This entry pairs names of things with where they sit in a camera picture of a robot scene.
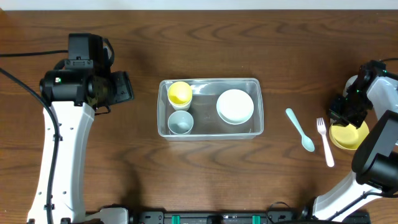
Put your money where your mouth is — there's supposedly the yellow bowl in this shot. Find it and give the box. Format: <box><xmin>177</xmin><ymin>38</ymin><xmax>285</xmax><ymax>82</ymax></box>
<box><xmin>329</xmin><ymin>121</ymin><xmax>369</xmax><ymax>151</ymax></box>

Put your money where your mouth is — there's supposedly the pink plastic fork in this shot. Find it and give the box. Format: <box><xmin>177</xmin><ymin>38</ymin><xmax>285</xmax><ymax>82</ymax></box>
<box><xmin>317</xmin><ymin>118</ymin><xmax>335</xmax><ymax>167</ymax></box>

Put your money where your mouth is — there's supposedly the mint green spoon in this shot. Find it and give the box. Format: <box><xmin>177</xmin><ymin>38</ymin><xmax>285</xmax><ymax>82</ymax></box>
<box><xmin>285</xmin><ymin>108</ymin><xmax>315</xmax><ymax>152</ymax></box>

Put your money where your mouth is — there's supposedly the yellow cup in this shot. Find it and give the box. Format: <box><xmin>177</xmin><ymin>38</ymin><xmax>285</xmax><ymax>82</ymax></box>
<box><xmin>167</xmin><ymin>82</ymin><xmax>193</xmax><ymax>111</ymax></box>

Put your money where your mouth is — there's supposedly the pale grey cup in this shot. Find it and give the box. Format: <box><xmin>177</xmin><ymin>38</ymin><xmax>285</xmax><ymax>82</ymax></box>
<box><xmin>167</xmin><ymin>111</ymin><xmax>194</xmax><ymax>135</ymax></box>

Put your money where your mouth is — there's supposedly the white bowl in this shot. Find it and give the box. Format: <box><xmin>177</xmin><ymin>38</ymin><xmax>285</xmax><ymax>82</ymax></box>
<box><xmin>216</xmin><ymin>89</ymin><xmax>254</xmax><ymax>125</ymax></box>

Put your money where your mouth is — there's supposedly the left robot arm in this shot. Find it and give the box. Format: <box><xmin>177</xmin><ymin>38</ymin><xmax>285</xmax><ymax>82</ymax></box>
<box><xmin>27</xmin><ymin>34</ymin><xmax>134</xmax><ymax>224</ymax></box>

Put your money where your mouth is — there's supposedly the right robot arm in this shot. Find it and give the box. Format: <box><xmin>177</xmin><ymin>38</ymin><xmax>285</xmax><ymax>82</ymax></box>
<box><xmin>306</xmin><ymin>60</ymin><xmax>397</xmax><ymax>222</ymax></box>

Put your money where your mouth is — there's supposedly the clear plastic container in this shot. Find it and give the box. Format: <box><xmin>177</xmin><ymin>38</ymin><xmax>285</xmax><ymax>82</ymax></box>
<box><xmin>157</xmin><ymin>78</ymin><xmax>264</xmax><ymax>141</ymax></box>

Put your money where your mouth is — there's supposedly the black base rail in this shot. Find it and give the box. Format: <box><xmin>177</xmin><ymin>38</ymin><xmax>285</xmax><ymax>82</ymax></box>
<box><xmin>83</xmin><ymin>202</ymin><xmax>371</xmax><ymax>224</ymax></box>

